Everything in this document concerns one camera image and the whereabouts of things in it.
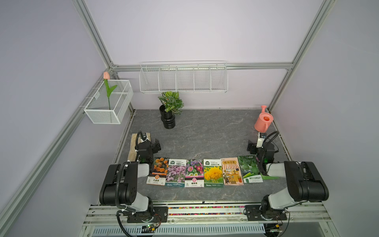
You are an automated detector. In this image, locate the purple flower seed packet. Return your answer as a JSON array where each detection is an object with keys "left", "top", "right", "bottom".
[{"left": 165, "top": 159, "right": 187, "bottom": 187}]

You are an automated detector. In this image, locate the orange marigold seed packet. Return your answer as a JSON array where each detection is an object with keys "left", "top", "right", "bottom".
[{"left": 147, "top": 157, "right": 169, "bottom": 186}]

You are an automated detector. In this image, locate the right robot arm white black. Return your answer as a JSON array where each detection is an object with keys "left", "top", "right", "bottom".
[{"left": 247, "top": 131, "right": 329, "bottom": 218}]

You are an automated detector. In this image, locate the aluminium front rail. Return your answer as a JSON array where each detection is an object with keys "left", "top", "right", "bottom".
[{"left": 82, "top": 202, "right": 332, "bottom": 229}]

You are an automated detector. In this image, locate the green potted plant black pot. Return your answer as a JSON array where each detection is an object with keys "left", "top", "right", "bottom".
[{"left": 159, "top": 91, "right": 184, "bottom": 129}]

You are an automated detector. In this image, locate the pink watering can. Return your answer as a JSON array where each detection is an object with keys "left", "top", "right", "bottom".
[{"left": 254, "top": 105, "right": 274, "bottom": 133}]

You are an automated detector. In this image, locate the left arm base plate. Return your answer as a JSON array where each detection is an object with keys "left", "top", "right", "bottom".
[{"left": 127, "top": 206, "right": 168, "bottom": 224}]

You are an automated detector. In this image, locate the white text seed packet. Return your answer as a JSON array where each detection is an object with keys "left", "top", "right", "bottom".
[{"left": 237, "top": 155, "right": 263, "bottom": 184}]

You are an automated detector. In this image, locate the white orange-print seed packet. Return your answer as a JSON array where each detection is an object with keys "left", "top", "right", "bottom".
[{"left": 221, "top": 158, "right": 244, "bottom": 186}]

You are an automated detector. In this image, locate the sunflower seed packet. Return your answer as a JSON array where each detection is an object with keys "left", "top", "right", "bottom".
[{"left": 203, "top": 159, "right": 224, "bottom": 188}]

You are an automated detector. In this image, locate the white wire wall shelf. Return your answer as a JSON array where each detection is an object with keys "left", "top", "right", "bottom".
[{"left": 139, "top": 61, "right": 229, "bottom": 93}]

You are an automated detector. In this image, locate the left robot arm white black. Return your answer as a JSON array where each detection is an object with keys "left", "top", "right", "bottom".
[{"left": 99, "top": 131, "right": 161, "bottom": 216}]

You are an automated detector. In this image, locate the beige work glove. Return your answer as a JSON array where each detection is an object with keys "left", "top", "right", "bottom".
[{"left": 127, "top": 132, "right": 151, "bottom": 162}]

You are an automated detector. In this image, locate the white mesh wall basket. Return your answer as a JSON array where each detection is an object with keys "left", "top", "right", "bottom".
[{"left": 84, "top": 80, "right": 133, "bottom": 124}]

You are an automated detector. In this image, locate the pink artificial tulip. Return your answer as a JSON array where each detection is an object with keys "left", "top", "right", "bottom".
[{"left": 103, "top": 72, "right": 117, "bottom": 110}]

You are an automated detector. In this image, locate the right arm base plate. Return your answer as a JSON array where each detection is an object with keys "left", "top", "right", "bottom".
[{"left": 243, "top": 204, "right": 287, "bottom": 221}]

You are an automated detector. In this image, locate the pink chrysanthemum seed packet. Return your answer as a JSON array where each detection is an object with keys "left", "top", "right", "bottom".
[{"left": 185, "top": 160, "right": 204, "bottom": 188}]

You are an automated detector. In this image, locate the green seed packet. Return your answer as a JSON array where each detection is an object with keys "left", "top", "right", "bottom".
[{"left": 261, "top": 175, "right": 279, "bottom": 180}]

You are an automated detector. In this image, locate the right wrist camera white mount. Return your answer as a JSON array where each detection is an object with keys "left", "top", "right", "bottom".
[{"left": 256, "top": 132, "right": 267, "bottom": 148}]

